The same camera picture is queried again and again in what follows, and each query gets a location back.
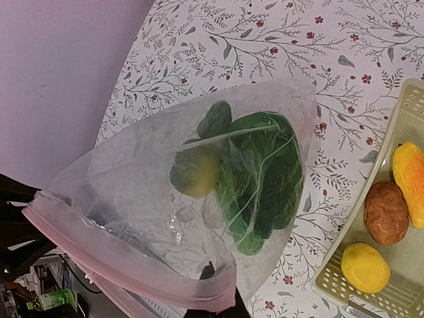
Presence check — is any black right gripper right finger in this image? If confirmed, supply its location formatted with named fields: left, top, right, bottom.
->
left=217, top=289, right=251, bottom=318

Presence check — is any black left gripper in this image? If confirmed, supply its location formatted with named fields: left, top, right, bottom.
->
left=1, top=175, right=56, bottom=282

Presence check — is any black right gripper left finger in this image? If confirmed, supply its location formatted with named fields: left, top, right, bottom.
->
left=199, top=262, right=215, bottom=280

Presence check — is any clear pink zip top bag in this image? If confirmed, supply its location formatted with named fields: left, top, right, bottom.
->
left=23, top=78, right=316, bottom=317

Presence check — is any green yellow toy avocado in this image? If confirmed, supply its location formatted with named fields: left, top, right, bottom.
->
left=170, top=146, right=219, bottom=199

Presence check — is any green white toy bok choy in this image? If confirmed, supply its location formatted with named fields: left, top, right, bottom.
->
left=216, top=112, right=304, bottom=256

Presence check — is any brown toy potato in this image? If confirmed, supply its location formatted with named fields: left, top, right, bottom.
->
left=364, top=181, right=409, bottom=246

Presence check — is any orange yellow toy mango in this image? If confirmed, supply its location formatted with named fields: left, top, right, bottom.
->
left=392, top=142, right=423, bottom=229

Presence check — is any green toy cucumber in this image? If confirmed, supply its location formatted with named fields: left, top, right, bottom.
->
left=196, top=101, right=232, bottom=139

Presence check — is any yellow toy lemon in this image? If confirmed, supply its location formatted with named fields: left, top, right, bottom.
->
left=341, top=242, right=391, bottom=293

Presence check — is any beige perforated plastic basket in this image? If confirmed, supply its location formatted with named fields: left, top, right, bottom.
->
left=312, top=79, right=423, bottom=317

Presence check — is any floral patterned table mat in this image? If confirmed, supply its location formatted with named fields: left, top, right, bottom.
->
left=97, top=1, right=423, bottom=317

